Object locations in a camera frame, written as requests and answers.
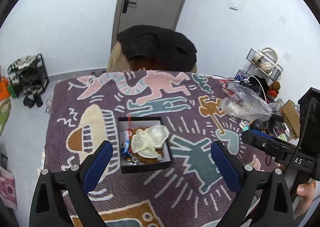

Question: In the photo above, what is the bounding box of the cardboard box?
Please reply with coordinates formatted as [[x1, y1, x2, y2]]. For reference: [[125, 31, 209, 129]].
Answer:
[[281, 100, 300, 140]]

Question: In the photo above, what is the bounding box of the clear plastic bag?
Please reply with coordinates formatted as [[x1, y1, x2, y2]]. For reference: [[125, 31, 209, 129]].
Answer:
[[219, 81, 272, 122]]

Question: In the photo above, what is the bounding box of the patterned woven purple blanket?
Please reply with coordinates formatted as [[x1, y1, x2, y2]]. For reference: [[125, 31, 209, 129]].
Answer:
[[44, 71, 276, 226]]

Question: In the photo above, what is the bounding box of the black cloth on chair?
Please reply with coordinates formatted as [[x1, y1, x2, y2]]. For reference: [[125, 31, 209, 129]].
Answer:
[[117, 25, 197, 72]]

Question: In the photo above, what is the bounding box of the white jade pendant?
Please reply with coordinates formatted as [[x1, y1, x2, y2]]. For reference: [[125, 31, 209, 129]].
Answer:
[[130, 125, 169, 159]]

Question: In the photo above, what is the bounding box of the black shoe rack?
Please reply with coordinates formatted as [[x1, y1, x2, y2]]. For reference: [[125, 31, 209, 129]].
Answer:
[[5, 54, 49, 99]]

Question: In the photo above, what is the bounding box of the black haired boy figurine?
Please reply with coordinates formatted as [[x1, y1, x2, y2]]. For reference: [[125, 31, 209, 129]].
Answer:
[[239, 119, 264, 132]]

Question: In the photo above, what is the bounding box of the black cable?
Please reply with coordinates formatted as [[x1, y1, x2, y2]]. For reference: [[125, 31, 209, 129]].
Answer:
[[285, 97, 318, 175]]

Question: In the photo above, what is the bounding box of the black wire basket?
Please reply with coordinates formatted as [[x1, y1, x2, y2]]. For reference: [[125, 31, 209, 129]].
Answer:
[[246, 47, 283, 81]]

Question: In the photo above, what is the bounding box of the black door handle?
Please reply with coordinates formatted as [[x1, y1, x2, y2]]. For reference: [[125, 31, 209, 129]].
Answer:
[[122, 0, 137, 14]]

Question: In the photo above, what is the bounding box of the black jewelry box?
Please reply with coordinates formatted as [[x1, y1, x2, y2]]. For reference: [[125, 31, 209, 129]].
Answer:
[[118, 115, 173, 173]]

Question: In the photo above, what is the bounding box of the person's right hand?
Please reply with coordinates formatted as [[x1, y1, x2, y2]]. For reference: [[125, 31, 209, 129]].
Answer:
[[296, 180, 316, 216]]

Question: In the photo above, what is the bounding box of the orange box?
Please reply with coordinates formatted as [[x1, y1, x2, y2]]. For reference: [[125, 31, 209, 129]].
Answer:
[[0, 77, 10, 101]]

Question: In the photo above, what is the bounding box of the red cord charm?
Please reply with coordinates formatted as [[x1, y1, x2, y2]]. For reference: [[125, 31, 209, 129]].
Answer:
[[127, 114, 132, 140]]

